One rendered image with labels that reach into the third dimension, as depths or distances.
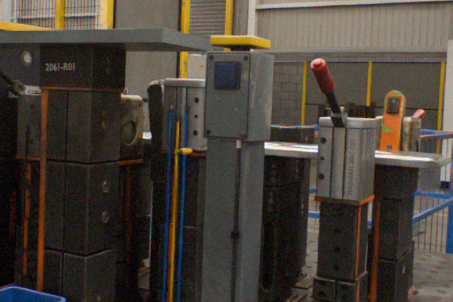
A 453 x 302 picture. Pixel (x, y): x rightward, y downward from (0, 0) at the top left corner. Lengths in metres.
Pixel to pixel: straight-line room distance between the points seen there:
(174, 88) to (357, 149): 0.31
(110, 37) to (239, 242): 0.32
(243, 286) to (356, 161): 0.24
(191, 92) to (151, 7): 3.65
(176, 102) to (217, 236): 0.28
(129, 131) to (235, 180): 0.38
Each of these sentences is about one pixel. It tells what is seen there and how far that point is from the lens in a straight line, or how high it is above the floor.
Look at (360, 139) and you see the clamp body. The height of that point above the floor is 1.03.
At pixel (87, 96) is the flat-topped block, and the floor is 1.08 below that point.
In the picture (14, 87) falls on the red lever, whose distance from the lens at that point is 1.16.
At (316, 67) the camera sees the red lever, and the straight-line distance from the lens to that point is 0.79.
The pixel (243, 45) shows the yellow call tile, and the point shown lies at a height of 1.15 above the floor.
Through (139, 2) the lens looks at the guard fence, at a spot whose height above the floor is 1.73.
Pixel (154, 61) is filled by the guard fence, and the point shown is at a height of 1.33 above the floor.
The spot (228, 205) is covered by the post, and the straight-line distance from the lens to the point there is 0.80.
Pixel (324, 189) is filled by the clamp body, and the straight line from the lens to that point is 0.91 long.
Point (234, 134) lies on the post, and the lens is 0.78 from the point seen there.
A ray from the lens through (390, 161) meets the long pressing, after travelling 1.00.
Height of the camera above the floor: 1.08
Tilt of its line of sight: 3 degrees down
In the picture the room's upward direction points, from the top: 2 degrees clockwise
